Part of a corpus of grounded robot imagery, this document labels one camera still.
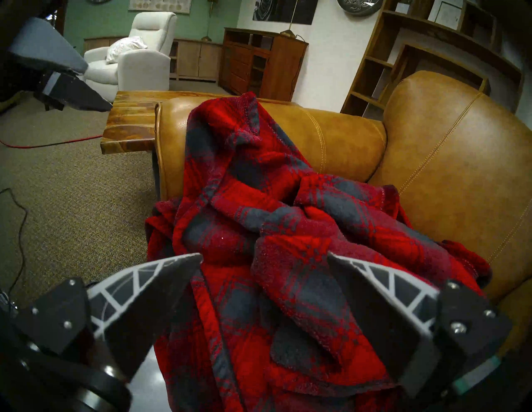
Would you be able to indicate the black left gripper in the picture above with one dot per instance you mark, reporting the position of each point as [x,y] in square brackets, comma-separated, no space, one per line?
[18,77]

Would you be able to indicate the dark wooden sideboard cabinet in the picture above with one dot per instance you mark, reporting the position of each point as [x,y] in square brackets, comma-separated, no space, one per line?
[282,66]

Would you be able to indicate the tan leather armchair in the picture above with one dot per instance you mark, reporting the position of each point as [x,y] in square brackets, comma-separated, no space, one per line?
[457,166]

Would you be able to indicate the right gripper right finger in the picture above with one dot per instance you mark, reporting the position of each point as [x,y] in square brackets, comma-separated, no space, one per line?
[399,324]

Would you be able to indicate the rustic wooden coffee table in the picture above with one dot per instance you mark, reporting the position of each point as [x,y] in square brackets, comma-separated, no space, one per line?
[129,120]

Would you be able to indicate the brass pole lamp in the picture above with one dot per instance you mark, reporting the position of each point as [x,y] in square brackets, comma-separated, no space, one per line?
[209,20]
[288,33]

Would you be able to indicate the open asymmetrical wooden shelf unit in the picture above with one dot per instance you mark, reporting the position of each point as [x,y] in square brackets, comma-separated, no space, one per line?
[440,35]

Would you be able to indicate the light oak sideboard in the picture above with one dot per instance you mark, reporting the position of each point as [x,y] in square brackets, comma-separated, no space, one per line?
[195,58]

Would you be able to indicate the black zebra wall art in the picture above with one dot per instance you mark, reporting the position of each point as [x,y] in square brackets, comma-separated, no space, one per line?
[286,10]

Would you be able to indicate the round gear wall clock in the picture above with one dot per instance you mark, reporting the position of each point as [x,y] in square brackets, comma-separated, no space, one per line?
[359,6]

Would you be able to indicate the white framed certificate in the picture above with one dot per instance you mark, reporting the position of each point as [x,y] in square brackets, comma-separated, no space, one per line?
[447,14]

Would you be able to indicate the white recliner armchair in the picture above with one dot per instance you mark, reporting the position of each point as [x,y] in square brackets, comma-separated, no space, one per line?
[141,68]

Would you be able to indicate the white throw pillow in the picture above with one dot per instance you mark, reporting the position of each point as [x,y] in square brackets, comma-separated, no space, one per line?
[124,47]

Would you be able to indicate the red plaid fleece blanket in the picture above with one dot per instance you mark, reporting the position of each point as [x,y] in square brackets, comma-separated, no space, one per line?
[266,232]

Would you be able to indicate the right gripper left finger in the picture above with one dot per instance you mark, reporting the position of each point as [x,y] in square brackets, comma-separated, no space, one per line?
[137,299]

